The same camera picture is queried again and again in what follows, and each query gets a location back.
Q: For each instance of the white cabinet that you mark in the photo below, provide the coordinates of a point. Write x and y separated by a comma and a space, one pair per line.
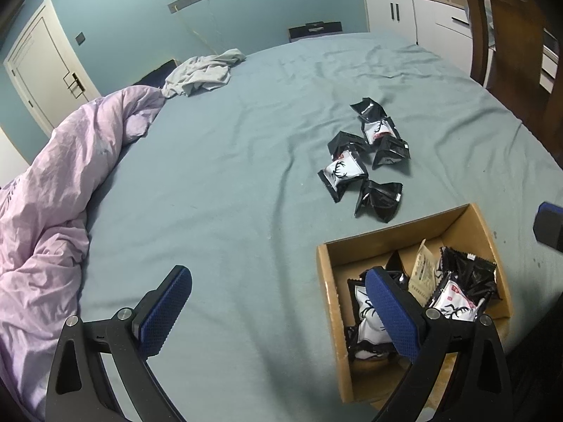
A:
418, 17

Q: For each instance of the white door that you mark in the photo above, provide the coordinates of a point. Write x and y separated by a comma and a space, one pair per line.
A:
39, 61

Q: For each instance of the black foil snack packet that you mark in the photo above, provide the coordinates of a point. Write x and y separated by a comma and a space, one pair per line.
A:
475, 272

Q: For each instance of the teal bed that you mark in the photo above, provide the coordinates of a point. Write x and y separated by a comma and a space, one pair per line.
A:
220, 162

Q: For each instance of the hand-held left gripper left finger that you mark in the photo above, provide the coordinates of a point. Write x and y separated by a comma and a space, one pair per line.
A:
165, 312

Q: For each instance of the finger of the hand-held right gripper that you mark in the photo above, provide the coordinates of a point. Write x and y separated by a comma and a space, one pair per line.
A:
550, 226

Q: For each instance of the brown wooden chair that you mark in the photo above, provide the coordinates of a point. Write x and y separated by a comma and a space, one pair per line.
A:
506, 30

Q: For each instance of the purple blanket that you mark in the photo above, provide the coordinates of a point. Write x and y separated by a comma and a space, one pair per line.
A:
44, 228

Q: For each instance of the white antler print snack packet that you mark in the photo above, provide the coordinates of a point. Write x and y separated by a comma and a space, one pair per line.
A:
453, 303
369, 334
363, 303

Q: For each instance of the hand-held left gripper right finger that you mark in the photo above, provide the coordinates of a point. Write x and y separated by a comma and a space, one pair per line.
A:
393, 312

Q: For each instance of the grey wall switch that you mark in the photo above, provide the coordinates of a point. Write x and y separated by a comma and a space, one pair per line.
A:
80, 38

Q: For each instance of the pile of snack packets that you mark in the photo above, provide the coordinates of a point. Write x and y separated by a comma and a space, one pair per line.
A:
343, 169

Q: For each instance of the cardboard box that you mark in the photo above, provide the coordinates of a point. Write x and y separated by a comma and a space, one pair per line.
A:
330, 281

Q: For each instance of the white wardrobe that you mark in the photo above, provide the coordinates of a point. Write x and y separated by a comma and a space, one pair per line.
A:
11, 158

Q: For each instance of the beige snack packet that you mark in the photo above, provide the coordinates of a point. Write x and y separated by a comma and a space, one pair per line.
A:
424, 268

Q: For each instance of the metal wall plate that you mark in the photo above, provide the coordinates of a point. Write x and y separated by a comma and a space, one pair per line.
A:
189, 0

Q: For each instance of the grey crumpled cloth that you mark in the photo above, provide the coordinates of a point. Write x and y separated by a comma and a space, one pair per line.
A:
198, 74

